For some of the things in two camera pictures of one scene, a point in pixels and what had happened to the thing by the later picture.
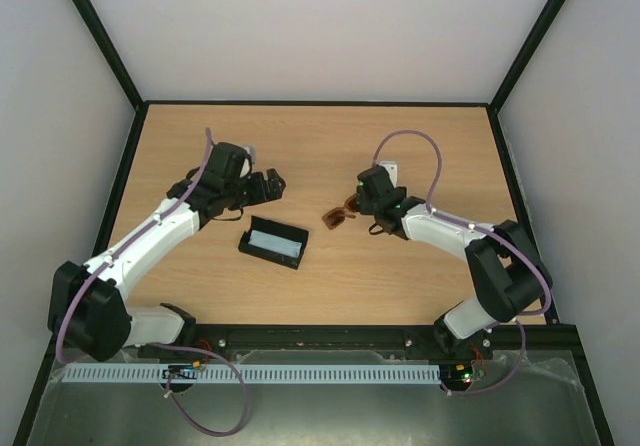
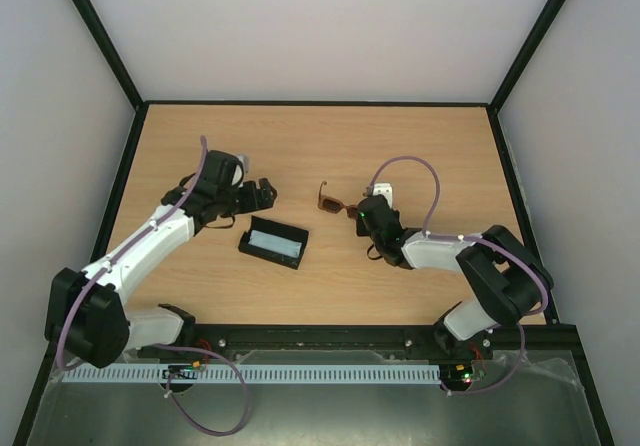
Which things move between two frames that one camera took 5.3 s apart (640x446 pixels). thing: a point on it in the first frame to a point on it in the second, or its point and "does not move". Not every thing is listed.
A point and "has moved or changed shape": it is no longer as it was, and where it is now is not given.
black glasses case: [263, 225] does not move
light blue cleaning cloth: [275, 242] does not move
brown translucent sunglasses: [337, 215] has moved or changed shape
